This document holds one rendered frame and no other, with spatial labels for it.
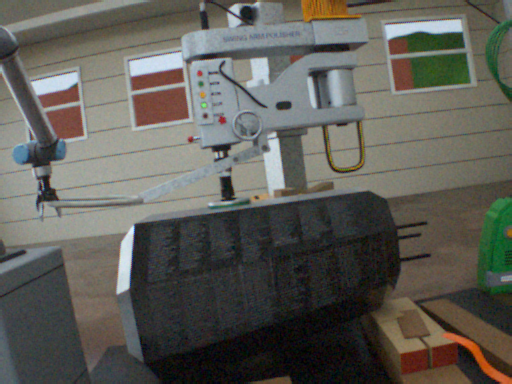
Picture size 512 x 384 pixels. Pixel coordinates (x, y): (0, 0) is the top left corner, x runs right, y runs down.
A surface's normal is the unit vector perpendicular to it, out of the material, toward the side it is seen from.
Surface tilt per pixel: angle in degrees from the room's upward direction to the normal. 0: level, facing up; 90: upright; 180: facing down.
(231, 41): 90
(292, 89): 90
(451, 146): 90
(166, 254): 45
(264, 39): 90
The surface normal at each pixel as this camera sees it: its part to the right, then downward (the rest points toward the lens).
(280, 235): -0.06, -0.66
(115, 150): -0.03, 0.07
